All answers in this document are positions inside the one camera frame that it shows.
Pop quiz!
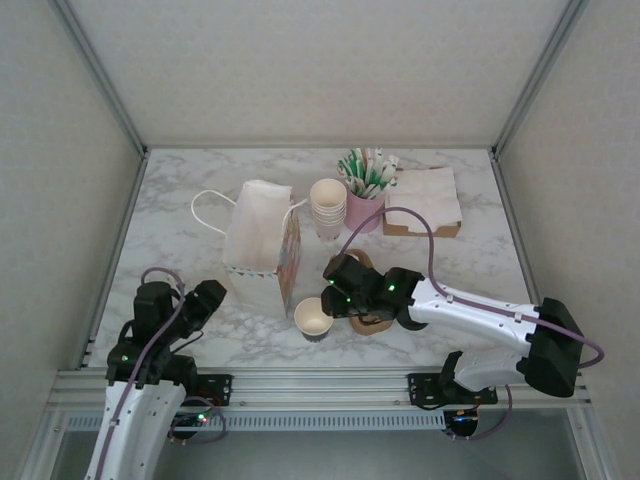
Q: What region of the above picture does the dark takeout coffee cup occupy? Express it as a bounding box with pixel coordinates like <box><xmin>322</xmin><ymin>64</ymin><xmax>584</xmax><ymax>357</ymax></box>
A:
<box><xmin>293</xmin><ymin>296</ymin><xmax>335</xmax><ymax>344</ymax></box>

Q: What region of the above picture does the brown cardboard cup carrier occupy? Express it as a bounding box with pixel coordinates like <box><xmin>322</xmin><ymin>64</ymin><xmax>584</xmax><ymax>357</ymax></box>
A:
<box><xmin>343</xmin><ymin>248</ymin><xmax>397</xmax><ymax>335</ymax></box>

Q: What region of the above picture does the white patterned paper gift bag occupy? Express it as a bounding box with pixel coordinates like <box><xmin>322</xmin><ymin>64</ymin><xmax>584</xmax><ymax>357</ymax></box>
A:
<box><xmin>192</xmin><ymin>179</ymin><xmax>310</xmax><ymax>319</ymax></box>

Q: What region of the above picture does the brown cardboard napkin tray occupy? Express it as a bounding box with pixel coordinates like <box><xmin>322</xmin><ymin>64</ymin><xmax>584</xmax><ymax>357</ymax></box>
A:
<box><xmin>382</xmin><ymin>167</ymin><xmax>464</xmax><ymax>239</ymax></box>

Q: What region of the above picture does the pink straw holder cup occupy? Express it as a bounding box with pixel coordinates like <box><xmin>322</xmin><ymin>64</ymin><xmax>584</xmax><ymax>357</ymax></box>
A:
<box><xmin>346</xmin><ymin>189</ymin><xmax>387</xmax><ymax>234</ymax></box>

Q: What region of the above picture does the white paper napkin stack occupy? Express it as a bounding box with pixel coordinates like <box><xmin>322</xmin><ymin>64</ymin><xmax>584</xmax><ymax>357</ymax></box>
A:
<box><xmin>384</xmin><ymin>166</ymin><xmax>464</xmax><ymax>225</ymax></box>

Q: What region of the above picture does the green striped wrapped straw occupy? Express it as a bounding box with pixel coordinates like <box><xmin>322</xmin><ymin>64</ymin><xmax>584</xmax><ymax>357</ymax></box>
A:
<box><xmin>337</xmin><ymin>158</ymin><xmax>362</xmax><ymax>195</ymax></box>
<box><xmin>349</xmin><ymin>148</ymin><xmax>366</xmax><ymax>195</ymax></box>

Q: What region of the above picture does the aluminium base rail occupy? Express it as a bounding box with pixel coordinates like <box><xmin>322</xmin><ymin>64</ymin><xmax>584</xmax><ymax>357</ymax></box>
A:
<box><xmin>49</xmin><ymin>366</ymin><xmax>592</xmax><ymax>410</ymax></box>

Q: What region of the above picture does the aluminium table side rail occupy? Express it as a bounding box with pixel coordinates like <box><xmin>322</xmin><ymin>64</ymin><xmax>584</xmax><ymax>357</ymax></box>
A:
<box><xmin>489</xmin><ymin>149</ymin><xmax>546</xmax><ymax>306</ymax></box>
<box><xmin>78</xmin><ymin>149</ymin><xmax>151</xmax><ymax>371</ymax></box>

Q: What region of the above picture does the grey slotted cable duct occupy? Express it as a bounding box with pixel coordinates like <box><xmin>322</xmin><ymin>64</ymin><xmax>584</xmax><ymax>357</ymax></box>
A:
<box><xmin>67</xmin><ymin>412</ymin><xmax>447</xmax><ymax>431</ymax></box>

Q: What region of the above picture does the aluminium frame leg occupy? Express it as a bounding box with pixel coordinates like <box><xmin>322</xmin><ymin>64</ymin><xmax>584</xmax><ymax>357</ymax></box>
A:
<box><xmin>567</xmin><ymin>407</ymin><xmax>614</xmax><ymax>480</ymax></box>
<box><xmin>14</xmin><ymin>407</ymin><xmax>69</xmax><ymax>480</ymax></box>

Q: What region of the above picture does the aluminium frame post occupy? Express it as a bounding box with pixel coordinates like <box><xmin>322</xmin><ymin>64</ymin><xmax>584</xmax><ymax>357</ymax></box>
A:
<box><xmin>52</xmin><ymin>0</ymin><xmax>151</xmax><ymax>157</ymax></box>
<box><xmin>490</xmin><ymin>0</ymin><xmax>590</xmax><ymax>159</ymax></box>

